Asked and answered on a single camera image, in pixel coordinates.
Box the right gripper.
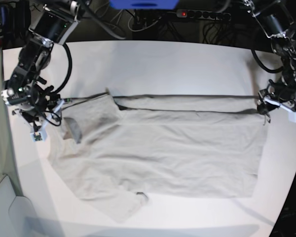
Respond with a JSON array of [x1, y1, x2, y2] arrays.
[[12, 98, 72, 142]]

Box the blue box top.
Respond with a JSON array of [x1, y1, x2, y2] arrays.
[[110, 0, 179, 9]]

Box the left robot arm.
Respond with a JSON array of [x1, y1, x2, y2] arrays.
[[242, 0, 296, 122]]

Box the beige t-shirt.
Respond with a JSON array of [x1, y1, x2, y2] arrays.
[[47, 94, 268, 222]]

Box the black power strip red switch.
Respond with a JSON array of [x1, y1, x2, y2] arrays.
[[176, 9, 231, 22]]

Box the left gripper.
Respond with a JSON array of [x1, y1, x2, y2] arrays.
[[257, 86, 296, 122]]

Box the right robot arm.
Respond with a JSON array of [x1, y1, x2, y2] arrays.
[[0, 0, 90, 142]]

